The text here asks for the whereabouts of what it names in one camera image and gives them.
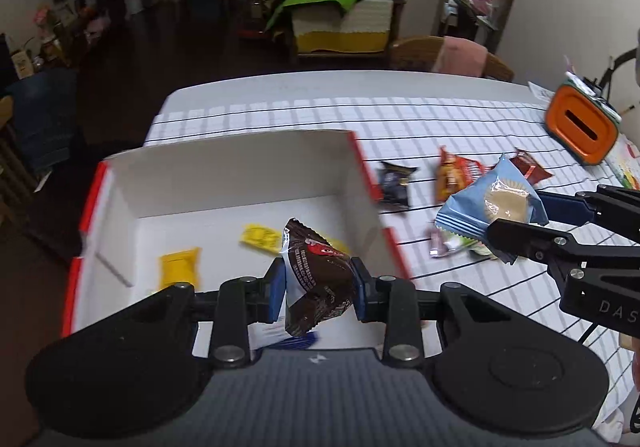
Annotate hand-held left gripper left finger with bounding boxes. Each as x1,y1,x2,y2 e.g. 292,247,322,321
120,257,288,370

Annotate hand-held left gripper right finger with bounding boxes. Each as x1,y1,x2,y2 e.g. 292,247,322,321
352,257,522,370

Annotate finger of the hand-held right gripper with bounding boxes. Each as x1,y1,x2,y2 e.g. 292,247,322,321
487,219,640,281
538,184,640,244

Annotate dark brown snack packet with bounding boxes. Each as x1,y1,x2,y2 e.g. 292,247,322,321
280,218,357,339

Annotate pale green snack packet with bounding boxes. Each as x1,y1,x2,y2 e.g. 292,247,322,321
457,237,501,261

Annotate white blue snack packet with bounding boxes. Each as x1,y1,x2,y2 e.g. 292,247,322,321
247,319,321,351

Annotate brown foil snack packet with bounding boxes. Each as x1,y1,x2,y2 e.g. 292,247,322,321
510,149,554,186

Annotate light blue cookie packet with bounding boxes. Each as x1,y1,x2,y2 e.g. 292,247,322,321
434,153,549,246

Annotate small yellow snack packet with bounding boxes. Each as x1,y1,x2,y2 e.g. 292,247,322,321
240,224,284,256

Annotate green foil snack packet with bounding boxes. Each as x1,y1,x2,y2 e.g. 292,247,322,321
427,226,468,259

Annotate red orange snack packet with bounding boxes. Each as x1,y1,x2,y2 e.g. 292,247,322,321
434,147,496,204

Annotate yellow bear snack packet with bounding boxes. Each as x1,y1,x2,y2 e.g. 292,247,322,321
159,247,202,292

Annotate dark blue snack packet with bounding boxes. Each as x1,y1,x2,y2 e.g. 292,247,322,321
377,161,419,214

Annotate red cardboard box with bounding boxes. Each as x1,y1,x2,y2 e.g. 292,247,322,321
61,129,413,362

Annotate person's right hand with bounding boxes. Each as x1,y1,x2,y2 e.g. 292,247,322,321
619,331,640,428

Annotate orange desk organizer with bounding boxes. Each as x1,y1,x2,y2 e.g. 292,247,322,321
544,72,624,166

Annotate checkered tablecloth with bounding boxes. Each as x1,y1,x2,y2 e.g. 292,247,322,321
145,97,640,410

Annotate grey desk lamp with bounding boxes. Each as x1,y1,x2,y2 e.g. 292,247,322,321
597,27,640,102

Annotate pink towel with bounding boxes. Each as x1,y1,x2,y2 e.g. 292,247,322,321
434,36,491,78

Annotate wooden dining chair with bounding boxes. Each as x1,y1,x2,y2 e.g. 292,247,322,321
0,97,37,228
390,36,515,82

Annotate bed with clothes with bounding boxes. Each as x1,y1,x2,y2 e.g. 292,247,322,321
442,0,502,38

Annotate dark sofa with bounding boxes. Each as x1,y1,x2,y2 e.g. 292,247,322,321
280,0,407,62

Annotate white yellow sofa cover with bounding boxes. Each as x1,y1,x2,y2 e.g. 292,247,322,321
290,0,396,56

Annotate blue jeans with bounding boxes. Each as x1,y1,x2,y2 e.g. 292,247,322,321
5,69,82,168

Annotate dark television stand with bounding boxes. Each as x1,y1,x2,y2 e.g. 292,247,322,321
47,0,133,64

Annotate pink flowers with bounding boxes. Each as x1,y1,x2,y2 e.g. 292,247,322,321
32,6,58,40

